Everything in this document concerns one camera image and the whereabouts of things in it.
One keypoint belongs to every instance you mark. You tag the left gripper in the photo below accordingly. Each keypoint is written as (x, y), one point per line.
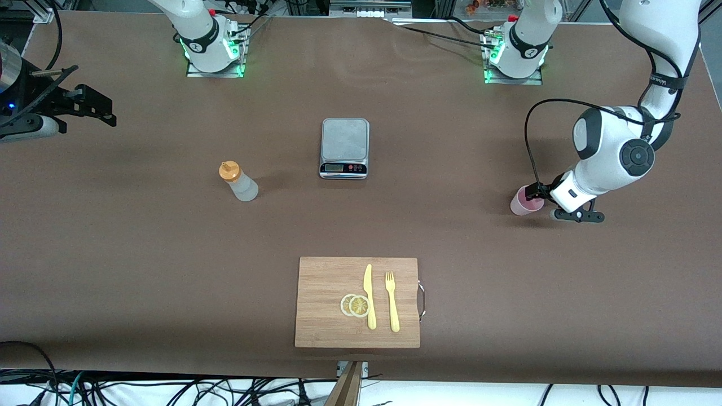
(545, 190)

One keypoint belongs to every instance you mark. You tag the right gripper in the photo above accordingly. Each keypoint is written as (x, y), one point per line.
(52, 101)

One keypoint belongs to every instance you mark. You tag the pink plastic cup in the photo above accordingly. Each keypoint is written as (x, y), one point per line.
(520, 206)

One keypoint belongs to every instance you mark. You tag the clear sauce bottle orange cap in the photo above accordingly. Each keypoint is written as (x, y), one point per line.
(243, 187)

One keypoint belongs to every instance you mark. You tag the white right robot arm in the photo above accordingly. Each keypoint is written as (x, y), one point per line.
(197, 28)

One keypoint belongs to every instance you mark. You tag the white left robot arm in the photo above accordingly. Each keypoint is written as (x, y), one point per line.
(609, 144)

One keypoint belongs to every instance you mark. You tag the yellow plastic fork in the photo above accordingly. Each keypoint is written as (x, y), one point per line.
(393, 310)

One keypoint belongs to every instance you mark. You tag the yellow plastic knife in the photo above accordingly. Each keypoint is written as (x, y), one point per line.
(368, 282)

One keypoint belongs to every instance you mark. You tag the silver digital kitchen scale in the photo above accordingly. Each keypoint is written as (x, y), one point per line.
(344, 138)

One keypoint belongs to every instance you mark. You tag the lemon slice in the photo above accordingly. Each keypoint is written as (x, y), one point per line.
(359, 306)
(343, 305)

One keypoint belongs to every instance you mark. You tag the wooden cutting board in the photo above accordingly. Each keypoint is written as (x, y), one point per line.
(321, 282)

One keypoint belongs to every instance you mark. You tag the white power strip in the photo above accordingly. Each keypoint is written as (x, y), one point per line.
(369, 12)

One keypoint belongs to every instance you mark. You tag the aluminium frame profile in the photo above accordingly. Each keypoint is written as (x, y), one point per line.
(34, 14)

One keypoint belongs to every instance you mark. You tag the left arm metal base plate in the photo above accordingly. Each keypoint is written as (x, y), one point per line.
(513, 80)

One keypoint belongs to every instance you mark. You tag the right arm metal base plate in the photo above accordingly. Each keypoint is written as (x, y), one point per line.
(214, 74)

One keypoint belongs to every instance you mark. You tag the small metal bracket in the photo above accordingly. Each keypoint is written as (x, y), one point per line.
(365, 369)

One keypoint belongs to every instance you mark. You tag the wooden post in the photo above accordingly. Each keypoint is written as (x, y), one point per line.
(345, 392)

